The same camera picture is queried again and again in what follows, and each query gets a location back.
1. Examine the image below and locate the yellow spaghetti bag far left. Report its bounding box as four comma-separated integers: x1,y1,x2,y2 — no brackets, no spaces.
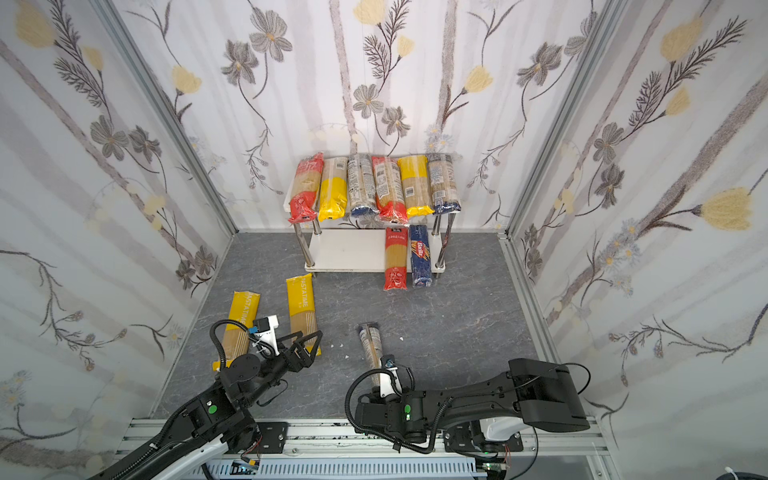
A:
219,291,260,367

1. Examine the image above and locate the yellow-end spaghetti bag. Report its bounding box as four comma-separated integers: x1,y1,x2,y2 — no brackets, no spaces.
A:
397,155,434,218

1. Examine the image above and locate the clear spaghetti bag blue end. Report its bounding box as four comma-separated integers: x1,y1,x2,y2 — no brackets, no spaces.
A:
347,154,379,217

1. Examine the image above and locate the dark blue clear spaghetti bag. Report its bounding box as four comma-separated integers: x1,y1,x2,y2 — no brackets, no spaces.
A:
427,153,461,215

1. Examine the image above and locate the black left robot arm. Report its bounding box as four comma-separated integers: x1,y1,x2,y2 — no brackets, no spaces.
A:
93,320,323,479

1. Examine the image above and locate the white slotted cable duct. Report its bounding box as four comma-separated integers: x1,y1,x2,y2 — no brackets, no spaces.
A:
207,457,487,479

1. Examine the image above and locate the brown and yellow spaghetti pack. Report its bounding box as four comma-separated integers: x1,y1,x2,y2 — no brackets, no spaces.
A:
318,157,348,222

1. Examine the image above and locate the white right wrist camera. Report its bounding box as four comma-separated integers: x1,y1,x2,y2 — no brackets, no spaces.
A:
379,355,401,399

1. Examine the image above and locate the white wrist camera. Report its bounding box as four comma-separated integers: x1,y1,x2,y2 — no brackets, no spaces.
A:
379,355,401,399
249,315,279,358

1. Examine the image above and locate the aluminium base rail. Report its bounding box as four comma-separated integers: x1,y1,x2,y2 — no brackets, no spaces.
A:
115,419,609,460

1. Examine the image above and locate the red spaghetti bag with label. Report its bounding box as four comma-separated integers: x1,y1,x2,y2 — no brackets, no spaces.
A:
372,156,408,225

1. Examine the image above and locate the red clear spaghetti bag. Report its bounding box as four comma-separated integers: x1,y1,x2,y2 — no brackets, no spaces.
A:
288,152,324,224

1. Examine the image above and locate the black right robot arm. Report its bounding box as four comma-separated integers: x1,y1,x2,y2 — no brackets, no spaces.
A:
344,358,590,454

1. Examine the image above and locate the yellow Pastatime spaghetti bag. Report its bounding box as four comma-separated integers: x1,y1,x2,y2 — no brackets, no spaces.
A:
286,273,318,336

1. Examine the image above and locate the dark blue Barilla pasta box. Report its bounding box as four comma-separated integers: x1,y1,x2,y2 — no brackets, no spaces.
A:
409,224,432,288

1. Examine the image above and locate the white two-tier shelf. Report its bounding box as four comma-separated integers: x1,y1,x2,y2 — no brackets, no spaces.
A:
283,166,462,275

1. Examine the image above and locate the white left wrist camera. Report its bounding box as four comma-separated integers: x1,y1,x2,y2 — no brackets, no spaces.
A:
249,315,279,358

